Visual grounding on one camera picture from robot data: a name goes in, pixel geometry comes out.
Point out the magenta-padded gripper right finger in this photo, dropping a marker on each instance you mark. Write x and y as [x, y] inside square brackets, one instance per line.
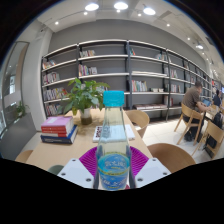
[152, 170]

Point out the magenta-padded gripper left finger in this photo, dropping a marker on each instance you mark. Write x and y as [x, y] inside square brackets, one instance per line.
[75, 171]

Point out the clear bottle with teal cap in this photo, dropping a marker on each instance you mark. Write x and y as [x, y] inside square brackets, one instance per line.
[112, 150]

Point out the dark blue book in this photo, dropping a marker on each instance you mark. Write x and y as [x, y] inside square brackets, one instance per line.
[58, 140]

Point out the red book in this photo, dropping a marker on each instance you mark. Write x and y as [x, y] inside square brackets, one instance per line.
[58, 132]

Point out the white magazine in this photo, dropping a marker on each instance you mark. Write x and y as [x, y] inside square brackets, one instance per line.
[128, 131]

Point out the pink book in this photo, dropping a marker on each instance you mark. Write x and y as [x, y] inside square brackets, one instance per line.
[56, 121]

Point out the large green potted plant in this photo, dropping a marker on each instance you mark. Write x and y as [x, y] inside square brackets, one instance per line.
[85, 95]

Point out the small green potted plant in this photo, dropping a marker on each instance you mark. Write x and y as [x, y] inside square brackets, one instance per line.
[21, 109]

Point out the person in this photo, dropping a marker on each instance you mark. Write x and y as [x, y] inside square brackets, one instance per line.
[191, 98]
[217, 99]

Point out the grey bookshelf unit with books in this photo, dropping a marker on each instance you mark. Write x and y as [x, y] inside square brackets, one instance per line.
[106, 63]

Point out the round ceiling lights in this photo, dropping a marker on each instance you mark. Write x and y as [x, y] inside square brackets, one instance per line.
[120, 5]

